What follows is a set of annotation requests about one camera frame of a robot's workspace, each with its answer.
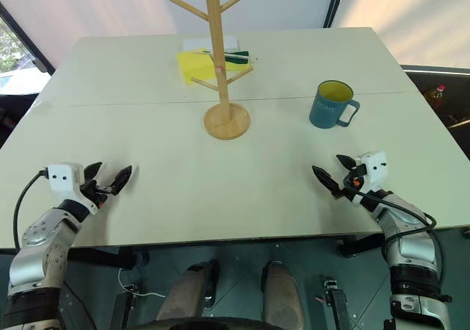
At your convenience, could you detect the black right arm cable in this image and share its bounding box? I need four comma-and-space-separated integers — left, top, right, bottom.
344, 176, 447, 294

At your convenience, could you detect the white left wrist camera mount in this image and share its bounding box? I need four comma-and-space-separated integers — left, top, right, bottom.
47, 162, 98, 215

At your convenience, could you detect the black slanted window frame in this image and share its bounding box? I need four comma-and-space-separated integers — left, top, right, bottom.
0, 1, 57, 76

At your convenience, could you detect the green marker pen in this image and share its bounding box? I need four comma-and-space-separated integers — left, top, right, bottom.
190, 49, 252, 65

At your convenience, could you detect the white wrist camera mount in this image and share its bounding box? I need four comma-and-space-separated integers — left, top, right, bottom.
350, 151, 388, 207
47, 162, 98, 215

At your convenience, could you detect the black upright strut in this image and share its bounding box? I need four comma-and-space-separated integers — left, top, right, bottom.
322, 277, 350, 330
109, 291, 137, 330

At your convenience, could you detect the thin white cable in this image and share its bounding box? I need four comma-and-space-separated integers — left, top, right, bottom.
117, 268, 168, 298

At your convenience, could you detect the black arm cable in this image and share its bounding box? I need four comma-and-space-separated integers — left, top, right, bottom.
12, 168, 50, 251
344, 176, 447, 294

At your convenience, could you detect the dark rounded brown shape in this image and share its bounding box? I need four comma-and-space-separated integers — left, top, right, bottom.
155, 259, 221, 324
260, 259, 306, 327

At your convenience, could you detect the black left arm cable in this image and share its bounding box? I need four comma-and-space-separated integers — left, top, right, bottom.
12, 168, 50, 251

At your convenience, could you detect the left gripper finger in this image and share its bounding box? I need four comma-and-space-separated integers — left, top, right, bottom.
109, 165, 134, 196
83, 161, 104, 181

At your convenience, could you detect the black window frame post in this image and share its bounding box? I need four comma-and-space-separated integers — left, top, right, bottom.
322, 0, 349, 28

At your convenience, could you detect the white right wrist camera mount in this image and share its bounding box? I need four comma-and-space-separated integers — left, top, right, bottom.
350, 151, 388, 207

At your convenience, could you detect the black table frame bar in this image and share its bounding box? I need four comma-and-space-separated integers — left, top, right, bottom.
337, 232, 387, 259
67, 246, 150, 271

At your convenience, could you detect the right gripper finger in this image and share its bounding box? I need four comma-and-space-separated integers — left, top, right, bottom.
336, 154, 356, 170
311, 165, 343, 199

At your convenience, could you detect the blue mug yellow inside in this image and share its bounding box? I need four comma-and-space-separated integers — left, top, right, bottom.
308, 79, 361, 129

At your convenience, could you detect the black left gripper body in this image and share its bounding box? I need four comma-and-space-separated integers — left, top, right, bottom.
79, 180, 112, 209

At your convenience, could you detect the yellow sponge cloth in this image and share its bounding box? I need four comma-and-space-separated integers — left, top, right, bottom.
176, 46, 251, 86

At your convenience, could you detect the oil bottle red cap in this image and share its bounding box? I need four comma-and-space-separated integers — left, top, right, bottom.
422, 83, 449, 111

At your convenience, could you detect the wooden mug tree stand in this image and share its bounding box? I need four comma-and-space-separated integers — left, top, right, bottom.
169, 0, 259, 140

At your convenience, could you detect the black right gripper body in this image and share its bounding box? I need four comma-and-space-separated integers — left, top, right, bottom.
339, 163, 369, 199

